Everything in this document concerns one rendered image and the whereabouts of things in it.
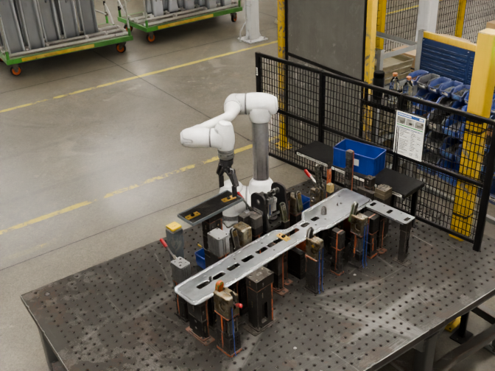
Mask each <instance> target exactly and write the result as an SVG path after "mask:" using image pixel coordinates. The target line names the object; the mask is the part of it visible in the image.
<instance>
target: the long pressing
mask: <svg viewBox="0 0 495 371"><path fill-rule="evenodd" d="M355 201H356V202H358V203H359V206H358V208H357V212H358V211H360V210H362V209H363V208H365V206H366V205H367V204H368V203H370V202H372V200H371V199H370V198H368V197H365V196H363V195H361V194H358V193H357V192H354V191H352V190H349V189H347V188H343V189H341V190H339V191H338V192H336V193H334V194H332V195H331V196H329V197H327V198H325V199H323V200H322V201H320V202H318V203H317V204H315V205H313V206H312V207H310V208H307V209H306V210H305V211H303V212H302V213H301V218H302V220H301V221H299V222H298V223H296V224H295V225H293V226H291V227H289V228H287V229H285V230H272V231H270V232H269V233H267V234H265V235H263V236H262V237H260V238H258V239H256V240H255V241H252V242H251V243H249V244H247V245H246V246H244V247H242V248H241V249H239V250H237V251H236V252H233V253H231V254H230V255H228V256H226V257H225V258H223V259H221V260H220V261H218V262H216V263H215V264H212V265H211V266H209V267H207V268H206V269H204V270H202V271H201V272H198V273H197V274H196V275H193V276H191V277H190V278H188V279H186V280H185V281H183V282H181V283H179V284H178V285H176V287H175V293H176V294H177V295H179V296H180V297H182V298H183V299H184V300H185V301H187V302H188V303H190V304H192V305H199V304H201V303H204V302H205V301H207V300H208V299H210V298H211V297H213V296H214V291H215V285H216V282H217V281H218V280H221V281H222V282H224V286H226V287H229V286H231V285H233V284H234V283H236V282H237V281H239V280H241V279H243V278H244V277H246V276H247V275H249V274H250V273H251V272H254V271H255V270H257V269H258V268H260V267H261V266H264V265H265V264H267V263H269V262H270V261H272V260H273V259H275V258H277V257H278V256H280V255H282V254H283V253H285V252H286V251H288V250H290V249H292V248H293V247H295V246H296V245H298V244H300V243H301V242H303V241H305V237H306V231H307V229H308V227H310V226H311V227H313V228H314V231H313V232H314V233H313V235H314V234H316V233H318V232H320V231H321V230H327V229H330V228H332V227H333V226H335V225H337V224H339V223H341V222H342V221H343V220H345V219H347V218H348V217H349V214H350V211H351V206H352V204H353V203H354V202H355ZM337 203H338V206H337ZM340 203H342V204H340ZM323 206H325V207H326V215H322V214H321V208H322V207H323ZM315 217H317V218H319V219H318V220H316V221H312V220H311V219H313V218H315ZM304 223H308V224H309V225H307V226H305V227H301V225H302V224H304ZM294 229H299V231H298V232H296V233H294V234H292V235H291V236H289V237H290V238H291V239H290V240H289V241H285V240H283V239H282V241H280V242H279V243H277V244H275V245H274V246H272V247H268V246H267V245H268V244H270V243H272V242H274V241H275V240H277V239H279V237H277V236H276V235H277V234H279V233H283V234H284V235H286V234H287V233H289V232H290V231H292V230H294ZM263 247H266V248H267V250H265V251H264V252H262V253H260V254H257V253H256V252H257V251H258V250H260V249H261V248H263ZM249 255H252V256H253V257H254V258H251V259H250V260H249V261H247V262H243V261H242V260H243V259H245V258H246V257H248V256H249ZM234 264H238V265H239V266H238V267H237V268H235V269H233V270H231V271H229V270H227V268H229V267H231V266H233V265H234ZM221 272H223V273H225V275H223V276H222V277H220V278H218V279H216V280H214V279H213V281H211V282H210V281H209V280H208V277H209V276H212V277H214V276H216V275H218V274H219V273H221ZM206 281H208V282H209V284H208V285H207V286H204V287H203V288H201V289H199V288H197V286H199V285H200V284H202V283H204V282H206Z"/></svg>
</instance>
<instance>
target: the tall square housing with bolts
mask: <svg viewBox="0 0 495 371"><path fill-rule="evenodd" d="M207 235H208V250H209V251H211V252H212V253H210V256H211V265H212V264H215V263H216V262H218V261H220V260H221V259H223V258H225V257H226V256H228V253H230V247H229V235H228V233H226V232H225V231H223V230H220V229H219V228H215V229H213V230H212V231H210V232H208V233H207Z"/></svg>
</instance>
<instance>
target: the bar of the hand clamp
mask: <svg viewBox="0 0 495 371"><path fill-rule="evenodd" d="M314 168H315V179H316V186H317V188H319V189H320V187H321V190H320V191H323V179H322V172H321V171H323V166H321V165H320V164H319V163H318V164H316V165H315V166H314ZM319 193H320V192H319Z"/></svg>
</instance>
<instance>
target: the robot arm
mask: <svg viewBox="0 0 495 371"><path fill-rule="evenodd" d="M224 111H225V113H223V114H222V115H220V116H217V117H215V118H213V119H210V120H208V121H205V122H203V123H202V124H198V125H195V126H193V127H190V128H187V129H184V130H183V131H182V132H181V133H180V141H181V143H182V145H184V146H186V147H189V148H207V147H213V148H217V152H218V158H219V159H220V161H219V162H218V167H217V172H216V174H218V176H219V187H220V193H221V192H223V191H226V190H229V191H231V192H232V197H236V196H237V192H238V191H239V192H240V193H241V195H242V196H243V197H244V198H245V201H246V202H247V203H248V204H249V206H251V203H250V196H251V194H252V193H254V192H257V193H260V192H262V191H263V192H264V193H267V192H268V191H270V190H271V185H272V183H273V181H272V180H271V179H270V178H269V158H268V146H269V139H268V122H269V121H270V119H271V116H272V115H274V114H275V113H277V111H278V101H277V98H276V97H275V96H274V95H272V94H269V93H233V94H231V95H230V96H228V97H227V99H226V100H225V103H224ZM237 115H249V117H250V120H251V122H252V139H253V178H252V179H251V180H250V182H249V186H244V185H242V184H241V183H240V182H239V181H238V180H237V177H236V171H235V169H232V167H231V166H232V165H233V163H234V144H235V135H234V128H233V125H232V123H231V121H233V120H234V119H235V118H236V116H237ZM224 172H225V173H226V174H227V175H228V176H229V178H230V180H226V181H225V182H224V176H223V173H224ZM229 173H230V174H229ZM246 210H248V206H246V204H245V203H244V202H243V201H242V202H240V203H238V204H236V205H234V206H232V207H230V208H228V209H226V210H225V211H223V212H222V215H223V217H222V223H223V224H224V225H225V226H226V227H227V228H230V227H232V226H234V225H235V224H237V223H238V215H239V214H241V213H243V211H246Z"/></svg>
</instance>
